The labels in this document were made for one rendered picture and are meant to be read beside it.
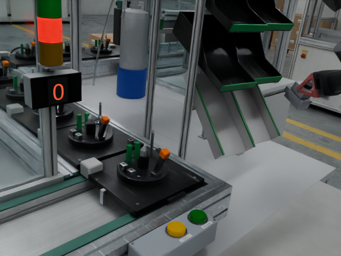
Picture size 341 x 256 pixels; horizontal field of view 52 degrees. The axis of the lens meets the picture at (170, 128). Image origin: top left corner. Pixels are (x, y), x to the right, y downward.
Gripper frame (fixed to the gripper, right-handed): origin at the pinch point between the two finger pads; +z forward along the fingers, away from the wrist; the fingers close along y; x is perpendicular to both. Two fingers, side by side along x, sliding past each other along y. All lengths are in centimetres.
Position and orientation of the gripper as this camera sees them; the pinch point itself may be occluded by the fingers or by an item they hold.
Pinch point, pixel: (304, 88)
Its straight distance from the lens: 107.4
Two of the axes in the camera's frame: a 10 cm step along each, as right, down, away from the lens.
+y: -8.5, 1.2, -5.2
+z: -5.1, 0.8, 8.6
